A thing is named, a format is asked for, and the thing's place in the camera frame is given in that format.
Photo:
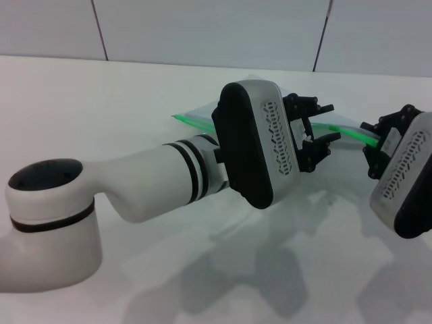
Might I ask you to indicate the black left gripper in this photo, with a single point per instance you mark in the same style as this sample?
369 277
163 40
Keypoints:
298 135

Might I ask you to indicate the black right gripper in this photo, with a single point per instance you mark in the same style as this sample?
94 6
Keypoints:
389 141

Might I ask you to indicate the green zip slider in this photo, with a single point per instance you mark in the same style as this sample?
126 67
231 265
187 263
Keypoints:
333 128

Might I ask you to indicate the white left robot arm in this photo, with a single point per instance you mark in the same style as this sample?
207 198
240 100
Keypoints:
141 182

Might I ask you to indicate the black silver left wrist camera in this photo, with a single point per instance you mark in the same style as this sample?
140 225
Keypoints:
246 145

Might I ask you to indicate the translucent green zip document bag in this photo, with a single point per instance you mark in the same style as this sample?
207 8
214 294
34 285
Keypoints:
351 133

